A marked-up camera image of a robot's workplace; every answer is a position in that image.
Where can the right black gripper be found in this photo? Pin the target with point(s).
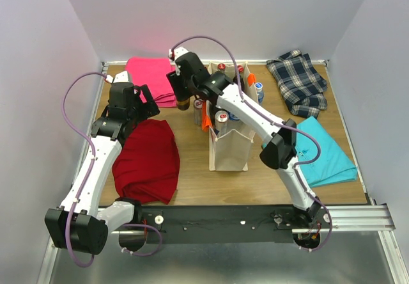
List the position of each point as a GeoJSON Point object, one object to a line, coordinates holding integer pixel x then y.
{"type": "Point", "coordinates": [174, 79]}

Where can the black can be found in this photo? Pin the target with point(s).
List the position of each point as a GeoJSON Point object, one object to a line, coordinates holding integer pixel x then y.
{"type": "Point", "coordinates": [183, 100]}

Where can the pink folded cloth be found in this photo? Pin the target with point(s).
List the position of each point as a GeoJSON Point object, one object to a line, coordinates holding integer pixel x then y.
{"type": "Point", "coordinates": [152, 72]}

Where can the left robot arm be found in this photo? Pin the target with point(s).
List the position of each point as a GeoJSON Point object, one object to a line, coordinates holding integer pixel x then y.
{"type": "Point", "coordinates": [77, 224]}

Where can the plaid navy white shirt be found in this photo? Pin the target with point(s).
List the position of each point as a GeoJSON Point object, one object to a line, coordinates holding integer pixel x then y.
{"type": "Point", "coordinates": [301, 86]}

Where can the aluminium frame rail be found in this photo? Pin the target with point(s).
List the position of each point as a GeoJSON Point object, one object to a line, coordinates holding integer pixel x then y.
{"type": "Point", "coordinates": [341, 218]}

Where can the silver can red tab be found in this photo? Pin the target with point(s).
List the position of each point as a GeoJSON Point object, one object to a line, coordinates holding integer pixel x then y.
{"type": "Point", "coordinates": [198, 107]}

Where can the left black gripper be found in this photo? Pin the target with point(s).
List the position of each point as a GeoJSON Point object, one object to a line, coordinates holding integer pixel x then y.
{"type": "Point", "coordinates": [148, 109]}

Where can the silver can front table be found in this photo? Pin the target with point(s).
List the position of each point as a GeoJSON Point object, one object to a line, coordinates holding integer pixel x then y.
{"type": "Point", "coordinates": [221, 122]}

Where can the red folded cloth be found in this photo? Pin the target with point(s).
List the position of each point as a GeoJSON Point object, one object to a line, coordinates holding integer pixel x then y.
{"type": "Point", "coordinates": [148, 166]}

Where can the teal folded shorts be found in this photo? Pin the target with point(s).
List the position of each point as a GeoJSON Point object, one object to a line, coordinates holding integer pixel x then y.
{"type": "Point", "coordinates": [324, 161]}

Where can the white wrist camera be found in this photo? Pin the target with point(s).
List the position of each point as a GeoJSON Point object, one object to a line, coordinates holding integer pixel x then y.
{"type": "Point", "coordinates": [122, 77]}
{"type": "Point", "coordinates": [175, 53]}

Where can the clear water bottle blue label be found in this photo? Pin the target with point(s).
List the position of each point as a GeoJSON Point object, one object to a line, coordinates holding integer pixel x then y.
{"type": "Point", "coordinates": [232, 117]}

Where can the beige canvas tote bag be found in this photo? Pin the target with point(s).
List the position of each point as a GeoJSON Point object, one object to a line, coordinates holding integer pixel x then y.
{"type": "Point", "coordinates": [231, 151]}

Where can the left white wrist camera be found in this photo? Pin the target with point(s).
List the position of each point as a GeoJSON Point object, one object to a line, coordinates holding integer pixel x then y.
{"type": "Point", "coordinates": [122, 77]}

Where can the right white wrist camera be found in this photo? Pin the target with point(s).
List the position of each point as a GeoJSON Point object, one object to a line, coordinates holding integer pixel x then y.
{"type": "Point", "coordinates": [175, 53]}

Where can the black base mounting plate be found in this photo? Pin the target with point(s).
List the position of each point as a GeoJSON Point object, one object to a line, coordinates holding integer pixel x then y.
{"type": "Point", "coordinates": [200, 224]}

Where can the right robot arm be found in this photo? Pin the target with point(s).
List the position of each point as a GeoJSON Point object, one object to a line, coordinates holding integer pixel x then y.
{"type": "Point", "coordinates": [279, 136]}

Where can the cola glass bottle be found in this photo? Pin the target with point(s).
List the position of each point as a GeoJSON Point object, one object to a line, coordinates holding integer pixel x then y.
{"type": "Point", "coordinates": [221, 67]}

